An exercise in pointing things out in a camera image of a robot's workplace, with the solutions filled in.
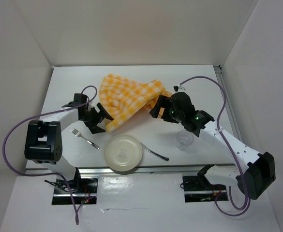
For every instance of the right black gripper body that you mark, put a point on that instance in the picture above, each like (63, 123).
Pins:
(177, 115)

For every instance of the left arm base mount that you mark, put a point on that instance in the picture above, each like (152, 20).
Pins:
(84, 193)

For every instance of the silver fork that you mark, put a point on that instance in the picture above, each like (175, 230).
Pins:
(78, 134)

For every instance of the silver spoon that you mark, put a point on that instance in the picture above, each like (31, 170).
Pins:
(154, 153)

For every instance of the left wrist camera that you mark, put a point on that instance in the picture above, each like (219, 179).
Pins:
(80, 98)

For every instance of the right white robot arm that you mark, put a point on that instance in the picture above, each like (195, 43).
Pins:
(254, 171)

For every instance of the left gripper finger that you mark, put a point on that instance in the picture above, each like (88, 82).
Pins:
(103, 114)
(94, 129)

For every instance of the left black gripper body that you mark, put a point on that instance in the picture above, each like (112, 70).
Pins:
(91, 116)

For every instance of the clear plastic cup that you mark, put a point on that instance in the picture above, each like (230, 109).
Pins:
(185, 141)

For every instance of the yellow white checkered cloth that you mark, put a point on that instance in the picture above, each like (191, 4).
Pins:
(122, 98)

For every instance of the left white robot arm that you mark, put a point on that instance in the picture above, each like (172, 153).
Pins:
(44, 138)

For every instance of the cream round plate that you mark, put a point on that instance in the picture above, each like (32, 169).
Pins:
(123, 153)

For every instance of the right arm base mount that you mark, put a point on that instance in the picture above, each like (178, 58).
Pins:
(197, 192)

